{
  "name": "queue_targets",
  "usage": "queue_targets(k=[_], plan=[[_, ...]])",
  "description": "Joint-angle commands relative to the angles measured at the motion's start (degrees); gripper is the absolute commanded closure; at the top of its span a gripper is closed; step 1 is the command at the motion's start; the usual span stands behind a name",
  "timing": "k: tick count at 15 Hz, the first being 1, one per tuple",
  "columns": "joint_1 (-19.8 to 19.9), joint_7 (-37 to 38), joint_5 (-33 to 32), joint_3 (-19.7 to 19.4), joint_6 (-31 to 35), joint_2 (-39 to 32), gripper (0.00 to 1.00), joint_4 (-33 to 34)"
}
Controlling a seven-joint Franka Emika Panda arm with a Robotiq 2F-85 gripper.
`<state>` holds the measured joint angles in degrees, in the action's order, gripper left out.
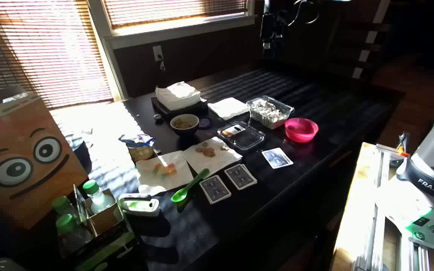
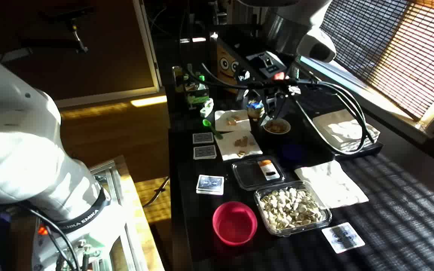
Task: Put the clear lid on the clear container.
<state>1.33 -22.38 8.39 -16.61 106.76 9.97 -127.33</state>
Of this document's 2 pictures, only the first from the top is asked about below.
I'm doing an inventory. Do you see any wall power outlet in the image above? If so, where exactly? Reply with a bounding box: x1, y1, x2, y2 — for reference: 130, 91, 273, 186
153, 45, 165, 61

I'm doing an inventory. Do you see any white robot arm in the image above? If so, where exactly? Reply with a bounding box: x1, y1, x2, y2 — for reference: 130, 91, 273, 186
379, 125, 434, 248

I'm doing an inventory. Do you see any clear container with seeds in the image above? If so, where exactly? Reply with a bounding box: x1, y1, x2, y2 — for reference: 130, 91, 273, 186
248, 94, 294, 129

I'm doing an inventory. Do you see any clear plastic lid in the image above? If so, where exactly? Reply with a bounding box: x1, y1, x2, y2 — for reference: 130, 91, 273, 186
217, 120, 266, 152

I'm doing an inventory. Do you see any small snack cup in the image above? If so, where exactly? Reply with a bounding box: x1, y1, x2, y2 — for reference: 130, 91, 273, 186
120, 134, 154, 162

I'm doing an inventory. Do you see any napkin with food right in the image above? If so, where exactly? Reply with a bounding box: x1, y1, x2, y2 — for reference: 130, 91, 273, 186
183, 137, 242, 174

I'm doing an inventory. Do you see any pink plastic bowl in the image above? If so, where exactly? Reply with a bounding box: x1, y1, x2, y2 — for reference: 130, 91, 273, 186
285, 117, 320, 143

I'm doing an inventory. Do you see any white paper napkin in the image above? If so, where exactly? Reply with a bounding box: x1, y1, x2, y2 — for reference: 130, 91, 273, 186
208, 97, 249, 120

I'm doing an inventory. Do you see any green cap bottle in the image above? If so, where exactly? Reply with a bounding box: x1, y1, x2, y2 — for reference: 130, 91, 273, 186
83, 180, 115, 213

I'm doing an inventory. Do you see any dark bowl with food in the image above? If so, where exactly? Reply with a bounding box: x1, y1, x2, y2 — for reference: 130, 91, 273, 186
169, 112, 201, 137

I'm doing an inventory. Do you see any green plastic spoon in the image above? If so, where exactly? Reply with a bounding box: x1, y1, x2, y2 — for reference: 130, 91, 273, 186
171, 168, 210, 203

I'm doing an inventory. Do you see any napkin with food left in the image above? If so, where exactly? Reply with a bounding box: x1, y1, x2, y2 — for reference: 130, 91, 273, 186
136, 150, 193, 195

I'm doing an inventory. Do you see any blue white card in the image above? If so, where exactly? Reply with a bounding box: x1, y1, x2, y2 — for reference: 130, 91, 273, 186
263, 147, 293, 168

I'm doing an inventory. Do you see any black tray under napkins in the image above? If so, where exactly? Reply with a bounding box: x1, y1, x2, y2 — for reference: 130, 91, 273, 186
150, 96, 211, 122

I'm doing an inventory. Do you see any playing card left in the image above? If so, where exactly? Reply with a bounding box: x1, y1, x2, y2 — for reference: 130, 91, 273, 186
199, 176, 233, 204

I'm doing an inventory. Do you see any white napkin stack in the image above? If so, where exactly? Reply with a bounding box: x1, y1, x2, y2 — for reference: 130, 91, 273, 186
156, 81, 201, 111

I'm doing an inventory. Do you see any orange smiley face box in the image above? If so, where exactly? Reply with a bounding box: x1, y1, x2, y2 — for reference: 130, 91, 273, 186
0, 96, 88, 228

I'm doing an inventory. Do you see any napkin with food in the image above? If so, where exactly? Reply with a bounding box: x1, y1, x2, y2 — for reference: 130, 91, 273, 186
183, 137, 242, 174
136, 150, 193, 195

